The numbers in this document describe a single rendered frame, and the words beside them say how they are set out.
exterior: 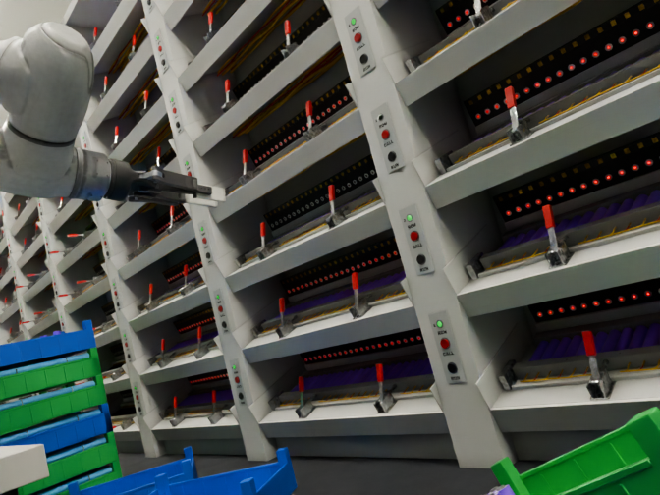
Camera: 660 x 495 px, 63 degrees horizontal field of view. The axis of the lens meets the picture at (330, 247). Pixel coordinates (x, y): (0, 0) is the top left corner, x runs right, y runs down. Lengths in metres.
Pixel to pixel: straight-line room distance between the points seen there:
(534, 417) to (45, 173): 0.87
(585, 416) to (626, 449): 0.21
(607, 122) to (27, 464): 0.87
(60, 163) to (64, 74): 0.16
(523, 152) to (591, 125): 0.10
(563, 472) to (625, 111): 0.46
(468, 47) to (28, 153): 0.71
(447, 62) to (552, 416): 0.58
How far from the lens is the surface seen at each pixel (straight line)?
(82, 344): 1.70
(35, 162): 0.99
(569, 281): 0.85
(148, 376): 2.03
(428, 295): 0.98
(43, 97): 0.93
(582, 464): 0.72
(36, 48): 0.93
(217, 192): 1.14
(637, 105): 0.82
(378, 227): 1.05
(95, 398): 1.70
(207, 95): 1.67
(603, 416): 0.89
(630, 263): 0.82
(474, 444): 1.00
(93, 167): 1.03
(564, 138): 0.85
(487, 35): 0.93
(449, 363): 0.98
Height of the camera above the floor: 0.30
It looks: 8 degrees up
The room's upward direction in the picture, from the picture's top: 15 degrees counter-clockwise
